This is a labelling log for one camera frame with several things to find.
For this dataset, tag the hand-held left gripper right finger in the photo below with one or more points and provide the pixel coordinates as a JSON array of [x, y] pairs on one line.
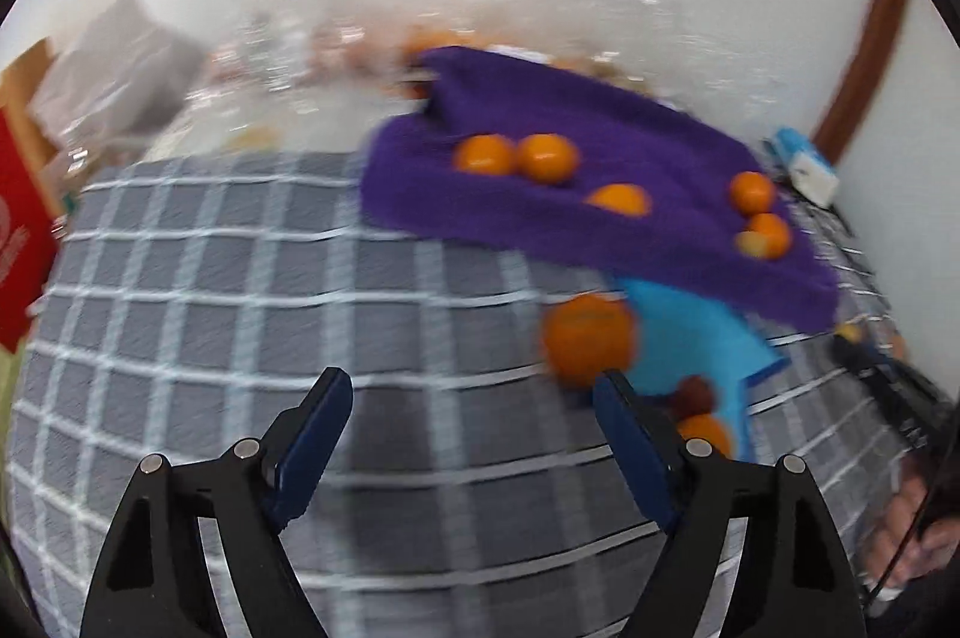
[[637, 450]]

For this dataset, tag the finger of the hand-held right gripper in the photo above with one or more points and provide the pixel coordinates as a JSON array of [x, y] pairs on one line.
[[881, 379]]

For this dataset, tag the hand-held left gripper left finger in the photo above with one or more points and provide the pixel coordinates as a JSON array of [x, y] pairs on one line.
[[315, 443]]

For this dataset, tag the yellow-brown longan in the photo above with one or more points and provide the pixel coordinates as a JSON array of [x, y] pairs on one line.
[[748, 244], [849, 332]]

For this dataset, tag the small round orange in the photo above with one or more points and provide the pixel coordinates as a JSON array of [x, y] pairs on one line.
[[751, 192], [705, 434], [772, 231], [484, 154]]

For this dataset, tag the large smooth orange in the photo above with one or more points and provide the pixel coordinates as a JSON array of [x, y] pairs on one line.
[[619, 199]]

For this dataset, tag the oval orange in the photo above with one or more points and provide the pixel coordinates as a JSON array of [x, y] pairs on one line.
[[547, 158]]

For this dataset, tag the purple towel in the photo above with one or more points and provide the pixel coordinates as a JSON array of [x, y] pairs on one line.
[[652, 136]]

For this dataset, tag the person's right hand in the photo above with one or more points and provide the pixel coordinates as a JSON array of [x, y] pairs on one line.
[[896, 533]]

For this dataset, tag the red lychee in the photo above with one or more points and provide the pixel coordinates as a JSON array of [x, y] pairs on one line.
[[694, 394]]

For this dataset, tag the large dimpled orange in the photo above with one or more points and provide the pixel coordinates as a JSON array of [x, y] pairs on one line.
[[589, 338]]

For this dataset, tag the grey checkered blanket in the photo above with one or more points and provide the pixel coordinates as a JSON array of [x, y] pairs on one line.
[[225, 308]]

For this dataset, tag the blue white tissue pack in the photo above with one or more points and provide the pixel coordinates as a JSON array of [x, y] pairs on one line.
[[806, 166]]

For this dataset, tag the red paper bag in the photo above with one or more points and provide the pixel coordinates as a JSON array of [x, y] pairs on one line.
[[15, 248]]

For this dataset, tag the small clear plastic bag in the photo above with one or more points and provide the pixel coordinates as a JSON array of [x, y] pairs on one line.
[[270, 68]]

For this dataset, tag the bagged orange produce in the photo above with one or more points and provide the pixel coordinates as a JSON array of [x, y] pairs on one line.
[[431, 42]]

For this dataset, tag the grey plastic bag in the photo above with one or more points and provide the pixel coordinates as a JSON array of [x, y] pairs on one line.
[[127, 68]]

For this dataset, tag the large clear plastic bag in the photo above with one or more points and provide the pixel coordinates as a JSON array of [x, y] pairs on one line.
[[600, 1]]

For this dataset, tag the brown cardboard box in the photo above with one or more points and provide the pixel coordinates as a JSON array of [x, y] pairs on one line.
[[26, 76]]

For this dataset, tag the brown wooden door frame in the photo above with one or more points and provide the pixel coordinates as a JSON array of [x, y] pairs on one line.
[[870, 61]]

